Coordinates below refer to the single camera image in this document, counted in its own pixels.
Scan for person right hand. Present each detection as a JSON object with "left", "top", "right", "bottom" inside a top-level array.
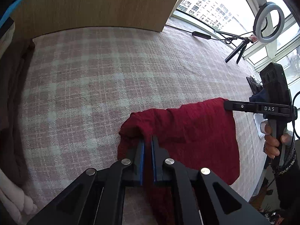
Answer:
[{"left": 264, "top": 123, "right": 292, "bottom": 159}]

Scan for blue jacket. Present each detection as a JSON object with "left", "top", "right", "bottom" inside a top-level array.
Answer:
[{"left": 0, "top": 0, "right": 23, "bottom": 27}]

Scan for black patterned sleeve forearm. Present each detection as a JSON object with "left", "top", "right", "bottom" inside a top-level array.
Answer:
[{"left": 272, "top": 143, "right": 299, "bottom": 223}]

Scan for black tripod stand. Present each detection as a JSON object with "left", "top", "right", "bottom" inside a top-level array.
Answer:
[{"left": 225, "top": 38, "right": 250, "bottom": 64}]

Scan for plaid pink bed sheet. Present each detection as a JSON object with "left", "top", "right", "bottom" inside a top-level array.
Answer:
[{"left": 19, "top": 17, "right": 258, "bottom": 209}]

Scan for dark navy garment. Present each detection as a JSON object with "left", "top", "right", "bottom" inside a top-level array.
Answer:
[{"left": 249, "top": 89, "right": 269, "bottom": 103}]

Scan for dark red sweater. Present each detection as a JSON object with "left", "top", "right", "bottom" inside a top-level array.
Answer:
[{"left": 117, "top": 97, "right": 241, "bottom": 185}]

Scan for white cloth pieces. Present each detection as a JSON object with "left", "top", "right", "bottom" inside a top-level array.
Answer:
[{"left": 254, "top": 113, "right": 268, "bottom": 139}]

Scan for white ring light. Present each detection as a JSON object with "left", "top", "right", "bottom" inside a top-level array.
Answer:
[{"left": 253, "top": 2, "right": 285, "bottom": 44}]

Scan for grey garment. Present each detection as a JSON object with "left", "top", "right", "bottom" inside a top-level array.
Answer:
[{"left": 246, "top": 76, "right": 263, "bottom": 95}]

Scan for beige folded clothes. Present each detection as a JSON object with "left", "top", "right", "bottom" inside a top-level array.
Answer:
[{"left": 0, "top": 23, "right": 15, "bottom": 58}]

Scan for black power cable with remote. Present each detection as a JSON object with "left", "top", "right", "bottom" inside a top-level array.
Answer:
[{"left": 174, "top": 9, "right": 255, "bottom": 45}]

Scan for wooden board panel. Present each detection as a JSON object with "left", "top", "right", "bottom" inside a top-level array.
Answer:
[{"left": 12, "top": 0, "right": 177, "bottom": 40}]

